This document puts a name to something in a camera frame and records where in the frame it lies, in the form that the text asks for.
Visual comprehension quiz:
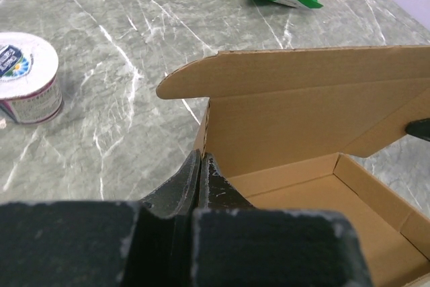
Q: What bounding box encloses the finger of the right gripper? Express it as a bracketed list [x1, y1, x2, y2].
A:
[405, 118, 430, 142]

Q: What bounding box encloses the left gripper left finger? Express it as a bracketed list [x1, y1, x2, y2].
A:
[1, 151, 202, 286]

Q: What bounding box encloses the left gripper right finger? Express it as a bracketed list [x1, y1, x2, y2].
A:
[191, 154, 372, 286]

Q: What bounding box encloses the brown cardboard box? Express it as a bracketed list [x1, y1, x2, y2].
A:
[157, 46, 429, 286]

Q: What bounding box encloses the small white yogurt cup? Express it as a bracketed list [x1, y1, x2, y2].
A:
[1, 32, 63, 124]

